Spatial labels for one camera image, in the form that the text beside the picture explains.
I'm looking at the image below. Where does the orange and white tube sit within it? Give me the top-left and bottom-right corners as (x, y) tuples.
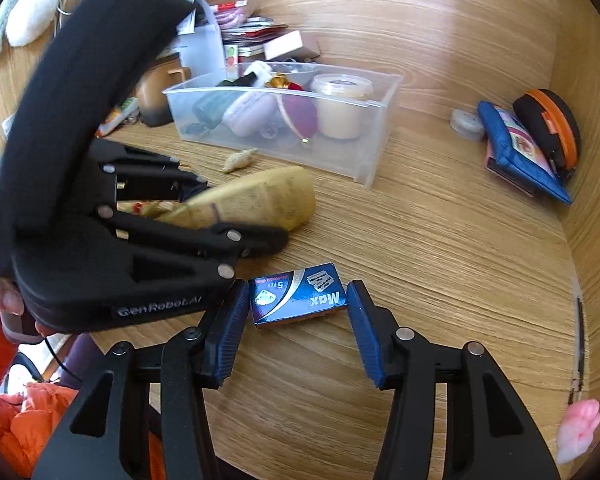
(97, 97), (140, 136)

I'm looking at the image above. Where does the orange jacket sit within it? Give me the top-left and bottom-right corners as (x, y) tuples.
(0, 295), (166, 480)

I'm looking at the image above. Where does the small round white container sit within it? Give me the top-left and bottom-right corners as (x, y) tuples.
(450, 108), (486, 142)

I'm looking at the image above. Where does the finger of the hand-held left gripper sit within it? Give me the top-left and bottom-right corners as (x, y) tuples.
(92, 139), (212, 204)
(99, 206), (289, 282)

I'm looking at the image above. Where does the person's left hand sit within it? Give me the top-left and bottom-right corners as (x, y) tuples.
(0, 276), (53, 338)

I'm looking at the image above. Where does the pale cloth drawstring pouch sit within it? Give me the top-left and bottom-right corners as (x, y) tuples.
(155, 166), (317, 233)

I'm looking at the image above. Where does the dark green glass bottle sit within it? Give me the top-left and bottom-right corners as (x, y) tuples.
(192, 82), (248, 128)

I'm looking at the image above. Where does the blue razor blade box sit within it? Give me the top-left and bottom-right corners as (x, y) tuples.
(248, 262), (351, 328)

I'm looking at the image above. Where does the blue zip pouch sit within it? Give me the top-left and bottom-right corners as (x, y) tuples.
(477, 101), (573, 206)

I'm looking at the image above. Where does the black and orange round case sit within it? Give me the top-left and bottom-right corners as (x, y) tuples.
(512, 89), (581, 181)

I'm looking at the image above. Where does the red pouch with gold ornament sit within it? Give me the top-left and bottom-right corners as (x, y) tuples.
(272, 74), (318, 143)

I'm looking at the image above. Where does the small white cardboard box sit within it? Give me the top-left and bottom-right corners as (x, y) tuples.
(264, 30), (321, 61)

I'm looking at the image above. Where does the brown mug with lid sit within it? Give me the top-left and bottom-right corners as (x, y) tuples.
(135, 62), (193, 127)

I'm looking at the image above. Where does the cream candle jar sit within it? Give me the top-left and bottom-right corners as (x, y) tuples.
(310, 74), (374, 139)

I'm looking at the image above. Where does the pink paw toy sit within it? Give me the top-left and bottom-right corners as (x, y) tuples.
(555, 399), (600, 465)

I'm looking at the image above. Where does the pink round mini fan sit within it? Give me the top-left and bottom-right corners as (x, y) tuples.
(222, 91), (281, 137)

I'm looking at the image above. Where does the white file box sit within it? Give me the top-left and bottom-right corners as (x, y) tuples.
(172, 0), (224, 91)

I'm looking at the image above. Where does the pile of printed packets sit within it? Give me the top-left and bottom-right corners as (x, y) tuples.
(215, 2), (288, 56)

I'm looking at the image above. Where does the seashell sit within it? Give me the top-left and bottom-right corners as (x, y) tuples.
(223, 147), (258, 173)

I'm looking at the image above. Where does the white plush toy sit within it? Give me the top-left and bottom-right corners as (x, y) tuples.
(5, 0), (61, 48)

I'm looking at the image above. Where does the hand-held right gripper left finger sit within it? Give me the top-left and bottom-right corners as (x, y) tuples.
(32, 280), (251, 480)

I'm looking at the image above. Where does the clear plastic storage box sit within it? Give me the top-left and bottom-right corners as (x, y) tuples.
(162, 62), (405, 189)

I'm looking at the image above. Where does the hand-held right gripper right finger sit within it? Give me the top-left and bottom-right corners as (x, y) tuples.
(346, 280), (561, 480)

